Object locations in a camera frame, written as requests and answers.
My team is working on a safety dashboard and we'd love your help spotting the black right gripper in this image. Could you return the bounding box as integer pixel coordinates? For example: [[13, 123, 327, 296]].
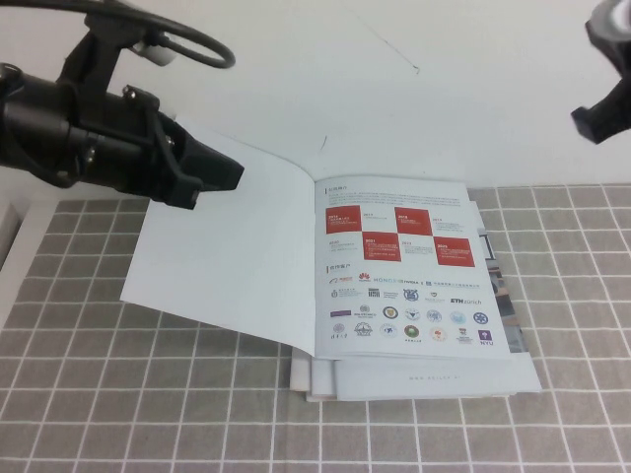
[[570, 46, 631, 146]]

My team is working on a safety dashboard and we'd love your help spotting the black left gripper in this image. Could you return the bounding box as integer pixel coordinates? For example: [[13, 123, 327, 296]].
[[53, 84, 246, 212]]

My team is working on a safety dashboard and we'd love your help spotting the AgileX brochure with logo page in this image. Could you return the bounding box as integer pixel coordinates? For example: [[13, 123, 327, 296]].
[[119, 115, 513, 362]]

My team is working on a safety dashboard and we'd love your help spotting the AgileX brochure with classroom cover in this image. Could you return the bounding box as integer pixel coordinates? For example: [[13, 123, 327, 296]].
[[333, 199, 543, 401]]

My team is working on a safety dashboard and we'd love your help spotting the thick black left camera cable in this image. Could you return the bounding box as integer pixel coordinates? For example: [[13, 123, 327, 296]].
[[46, 0, 237, 70]]

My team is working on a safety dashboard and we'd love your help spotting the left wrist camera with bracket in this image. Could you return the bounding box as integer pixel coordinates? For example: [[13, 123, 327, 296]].
[[57, 9, 177, 100]]

